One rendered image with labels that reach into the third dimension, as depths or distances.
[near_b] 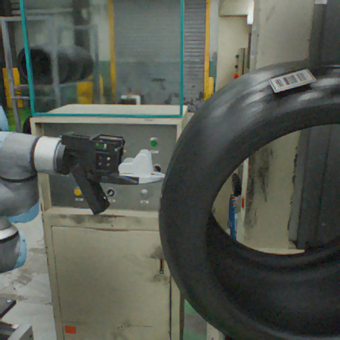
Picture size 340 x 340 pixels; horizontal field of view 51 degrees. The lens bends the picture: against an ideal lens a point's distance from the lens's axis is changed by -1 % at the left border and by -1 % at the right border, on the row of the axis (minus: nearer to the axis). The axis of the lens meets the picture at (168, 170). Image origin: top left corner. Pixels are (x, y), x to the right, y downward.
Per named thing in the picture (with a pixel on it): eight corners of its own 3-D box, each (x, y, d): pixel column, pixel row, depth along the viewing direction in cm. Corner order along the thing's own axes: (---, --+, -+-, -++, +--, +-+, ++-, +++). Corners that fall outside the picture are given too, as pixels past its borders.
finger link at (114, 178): (137, 179, 68) (92, 173, 68) (136, 187, 68) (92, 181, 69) (142, 172, 72) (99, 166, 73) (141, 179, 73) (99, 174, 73)
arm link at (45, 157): (33, 177, 71) (51, 166, 78) (56, 181, 70) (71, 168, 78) (33, 140, 68) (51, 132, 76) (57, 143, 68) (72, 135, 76)
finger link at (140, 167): (166, 158, 67) (118, 152, 68) (163, 188, 69) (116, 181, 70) (168, 154, 70) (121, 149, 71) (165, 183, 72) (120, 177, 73)
